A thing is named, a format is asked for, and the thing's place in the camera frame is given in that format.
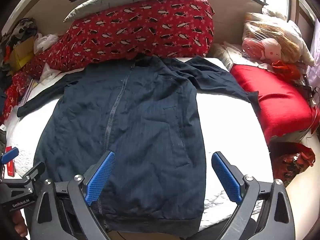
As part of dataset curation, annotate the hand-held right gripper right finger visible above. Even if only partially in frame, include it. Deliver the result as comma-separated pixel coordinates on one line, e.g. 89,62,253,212
211,151,298,240

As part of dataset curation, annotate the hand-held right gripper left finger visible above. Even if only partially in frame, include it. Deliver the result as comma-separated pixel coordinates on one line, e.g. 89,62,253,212
30,150,117,240

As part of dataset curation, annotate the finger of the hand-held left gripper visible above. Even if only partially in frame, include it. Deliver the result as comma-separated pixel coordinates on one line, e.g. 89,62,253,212
22,161,46,183
0,147,19,164

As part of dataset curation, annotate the navy zip jacket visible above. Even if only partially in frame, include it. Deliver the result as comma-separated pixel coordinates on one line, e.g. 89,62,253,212
17,56,262,239

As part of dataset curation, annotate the pile of dark clothes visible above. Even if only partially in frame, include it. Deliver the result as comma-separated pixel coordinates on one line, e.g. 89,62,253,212
0,17,38,52

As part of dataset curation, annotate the person's left hand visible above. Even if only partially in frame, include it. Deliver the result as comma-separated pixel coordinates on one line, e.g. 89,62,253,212
12,209,28,238

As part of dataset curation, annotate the red flat box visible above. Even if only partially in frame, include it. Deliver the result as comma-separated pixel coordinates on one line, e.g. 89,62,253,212
5,146,18,177

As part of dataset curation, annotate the grey green cloth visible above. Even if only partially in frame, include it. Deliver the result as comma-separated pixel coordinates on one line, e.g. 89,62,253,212
0,129,7,153

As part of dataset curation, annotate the red patterned foil bag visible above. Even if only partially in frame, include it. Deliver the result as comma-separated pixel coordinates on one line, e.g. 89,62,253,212
271,142,316,187

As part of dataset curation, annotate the crumpled clear plastic bag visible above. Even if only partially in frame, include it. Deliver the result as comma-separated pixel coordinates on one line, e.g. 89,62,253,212
37,62,62,85

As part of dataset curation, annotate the red satin pillow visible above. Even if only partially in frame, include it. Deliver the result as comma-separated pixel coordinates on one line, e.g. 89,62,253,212
230,64,314,143

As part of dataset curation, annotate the yellow cardboard box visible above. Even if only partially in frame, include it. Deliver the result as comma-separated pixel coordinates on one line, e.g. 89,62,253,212
10,37,35,71

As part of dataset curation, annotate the white plastic bag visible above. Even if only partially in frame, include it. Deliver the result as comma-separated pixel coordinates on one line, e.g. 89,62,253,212
34,33,59,54

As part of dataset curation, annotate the red patterned wrapper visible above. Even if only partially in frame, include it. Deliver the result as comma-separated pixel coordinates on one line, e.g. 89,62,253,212
271,60,301,80

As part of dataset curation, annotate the pink plush toy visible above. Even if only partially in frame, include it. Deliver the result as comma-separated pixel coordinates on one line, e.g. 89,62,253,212
260,38,282,60

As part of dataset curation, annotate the red penguin print blanket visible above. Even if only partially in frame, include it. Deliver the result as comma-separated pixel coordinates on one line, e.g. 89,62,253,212
0,0,215,125

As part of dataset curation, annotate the clear bag of plush toys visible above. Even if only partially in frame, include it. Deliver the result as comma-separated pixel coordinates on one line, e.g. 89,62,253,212
242,12,300,64

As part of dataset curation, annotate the black cable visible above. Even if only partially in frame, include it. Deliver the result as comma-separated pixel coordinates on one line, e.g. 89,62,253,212
296,74,320,135

